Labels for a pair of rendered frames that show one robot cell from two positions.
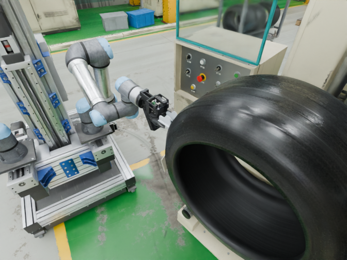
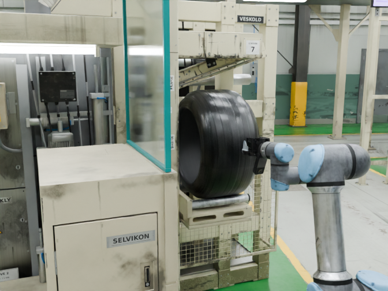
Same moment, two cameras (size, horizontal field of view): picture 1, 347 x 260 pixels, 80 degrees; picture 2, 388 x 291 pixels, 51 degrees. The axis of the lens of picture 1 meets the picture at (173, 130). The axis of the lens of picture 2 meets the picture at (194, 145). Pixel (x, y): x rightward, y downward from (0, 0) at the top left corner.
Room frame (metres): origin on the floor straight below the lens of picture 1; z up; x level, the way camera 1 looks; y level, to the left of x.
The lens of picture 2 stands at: (2.42, 0.55, 1.59)
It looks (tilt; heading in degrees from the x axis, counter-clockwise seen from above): 11 degrees down; 204
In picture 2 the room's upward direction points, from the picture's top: straight up
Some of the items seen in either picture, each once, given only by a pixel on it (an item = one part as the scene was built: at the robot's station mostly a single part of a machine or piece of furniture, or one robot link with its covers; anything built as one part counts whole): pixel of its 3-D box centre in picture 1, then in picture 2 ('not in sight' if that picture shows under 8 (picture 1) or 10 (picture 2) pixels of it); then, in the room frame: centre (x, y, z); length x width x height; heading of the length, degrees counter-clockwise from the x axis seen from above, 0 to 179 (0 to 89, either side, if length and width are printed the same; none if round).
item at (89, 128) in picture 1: (91, 122); not in sight; (1.12, 0.58, 0.77); 0.15 x 0.15 x 0.10
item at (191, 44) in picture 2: not in sight; (208, 45); (0.12, -0.40, 1.71); 0.61 x 0.25 x 0.15; 136
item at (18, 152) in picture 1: (10, 149); not in sight; (0.87, 1.01, 0.77); 0.15 x 0.15 x 0.10
